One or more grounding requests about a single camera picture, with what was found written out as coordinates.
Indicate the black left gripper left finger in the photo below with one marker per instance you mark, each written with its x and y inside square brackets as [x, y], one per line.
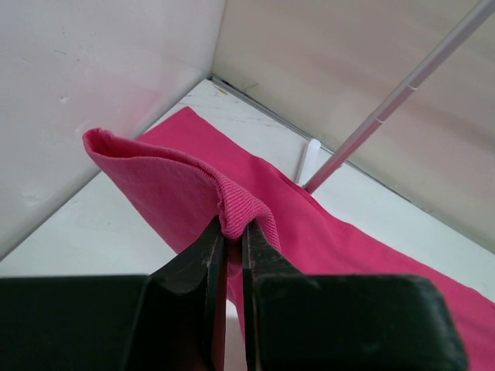
[173, 319]

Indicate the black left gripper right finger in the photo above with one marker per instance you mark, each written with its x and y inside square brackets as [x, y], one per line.
[296, 321]

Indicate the pink trousers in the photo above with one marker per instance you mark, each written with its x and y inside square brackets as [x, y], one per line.
[184, 172]

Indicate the white clothes rack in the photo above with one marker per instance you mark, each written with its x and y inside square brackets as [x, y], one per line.
[477, 15]

